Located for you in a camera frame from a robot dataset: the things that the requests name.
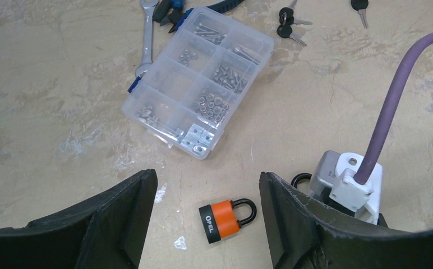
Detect blue handled pliers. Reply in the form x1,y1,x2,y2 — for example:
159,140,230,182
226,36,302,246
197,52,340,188
153,0,244,33

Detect silver wrench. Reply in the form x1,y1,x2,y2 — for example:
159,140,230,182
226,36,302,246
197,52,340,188
135,0,159,77

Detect orange padlock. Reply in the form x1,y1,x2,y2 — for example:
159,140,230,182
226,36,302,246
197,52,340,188
199,198,257,244

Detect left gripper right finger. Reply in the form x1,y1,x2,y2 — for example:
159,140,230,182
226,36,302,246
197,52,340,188
259,172,433,268

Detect black padlock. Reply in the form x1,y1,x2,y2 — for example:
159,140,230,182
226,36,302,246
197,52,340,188
291,173,312,194

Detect clear plastic screw box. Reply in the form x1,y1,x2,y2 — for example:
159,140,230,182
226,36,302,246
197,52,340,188
122,6,274,160

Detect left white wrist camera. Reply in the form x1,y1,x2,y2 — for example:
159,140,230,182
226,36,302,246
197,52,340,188
308,150,384,225

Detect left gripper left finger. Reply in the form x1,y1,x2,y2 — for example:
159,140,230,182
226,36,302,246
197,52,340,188
0,169,158,268

